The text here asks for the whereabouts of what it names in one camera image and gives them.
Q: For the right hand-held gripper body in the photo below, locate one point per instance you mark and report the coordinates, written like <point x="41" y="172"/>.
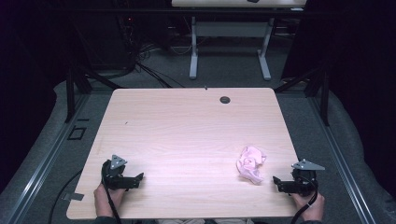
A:
<point x="306" y="180"/>

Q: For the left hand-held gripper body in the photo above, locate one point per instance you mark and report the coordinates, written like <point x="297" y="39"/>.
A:
<point x="116" y="161"/>

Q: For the pink sock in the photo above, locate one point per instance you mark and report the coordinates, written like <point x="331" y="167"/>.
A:
<point x="249" y="163"/>

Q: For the person's right hand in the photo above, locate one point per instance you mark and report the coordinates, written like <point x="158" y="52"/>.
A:
<point x="313" y="207"/>

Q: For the person's left hand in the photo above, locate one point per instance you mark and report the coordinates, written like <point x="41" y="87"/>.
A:
<point x="107" y="200"/>

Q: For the grey tape piece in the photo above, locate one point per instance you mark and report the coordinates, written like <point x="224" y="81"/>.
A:
<point x="74" y="196"/>

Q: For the aluminium floor rail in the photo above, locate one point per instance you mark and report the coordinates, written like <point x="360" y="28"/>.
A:
<point x="341" y="161"/>
<point x="46" y="158"/>

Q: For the black metal frame stand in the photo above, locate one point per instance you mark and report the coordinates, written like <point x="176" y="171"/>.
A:
<point x="324" y="99"/>
<point x="70" y="93"/>

